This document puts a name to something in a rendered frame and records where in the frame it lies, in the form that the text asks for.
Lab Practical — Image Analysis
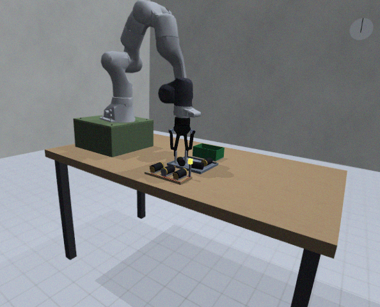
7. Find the black battery with gold end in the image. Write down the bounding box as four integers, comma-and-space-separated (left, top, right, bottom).
201, 157, 212, 166
177, 157, 186, 166
174, 168, 187, 178
191, 161, 204, 169
151, 162, 164, 172
162, 165, 175, 175

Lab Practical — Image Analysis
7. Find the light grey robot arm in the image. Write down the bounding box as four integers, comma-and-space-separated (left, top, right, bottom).
100, 0, 201, 123

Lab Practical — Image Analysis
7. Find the light blue tray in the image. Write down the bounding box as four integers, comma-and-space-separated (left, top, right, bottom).
167, 156, 218, 174

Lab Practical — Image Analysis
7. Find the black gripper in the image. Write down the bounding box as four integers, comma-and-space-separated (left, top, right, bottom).
168, 117, 195, 164

